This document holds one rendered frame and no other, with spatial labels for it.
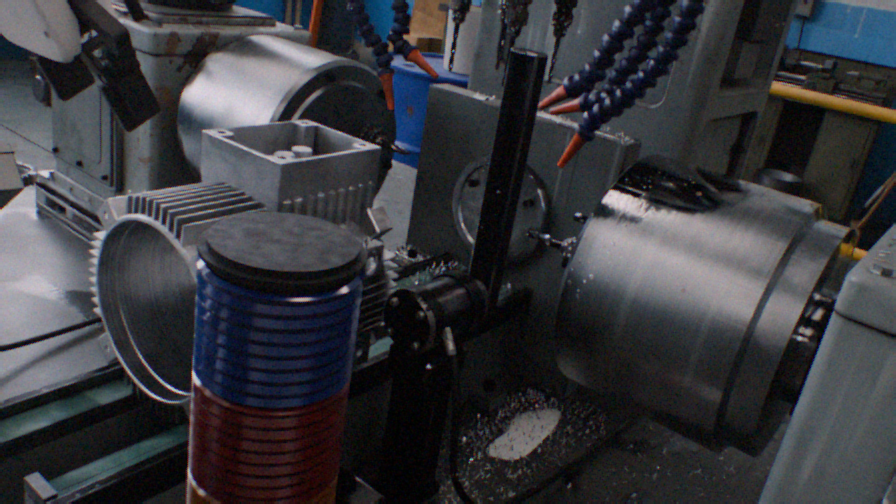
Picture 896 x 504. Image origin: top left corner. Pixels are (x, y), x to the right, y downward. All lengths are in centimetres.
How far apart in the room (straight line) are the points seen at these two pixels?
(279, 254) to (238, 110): 74
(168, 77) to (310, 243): 86
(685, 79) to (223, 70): 59
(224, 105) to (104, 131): 25
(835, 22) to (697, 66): 500
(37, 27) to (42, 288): 65
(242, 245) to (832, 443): 49
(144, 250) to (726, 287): 50
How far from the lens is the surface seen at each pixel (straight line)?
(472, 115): 101
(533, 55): 68
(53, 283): 120
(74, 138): 129
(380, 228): 69
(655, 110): 102
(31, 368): 100
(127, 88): 59
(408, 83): 286
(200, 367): 29
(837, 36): 598
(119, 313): 73
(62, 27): 57
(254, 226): 29
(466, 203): 102
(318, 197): 65
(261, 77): 101
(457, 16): 88
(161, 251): 73
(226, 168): 67
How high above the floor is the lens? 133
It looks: 22 degrees down
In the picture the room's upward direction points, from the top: 10 degrees clockwise
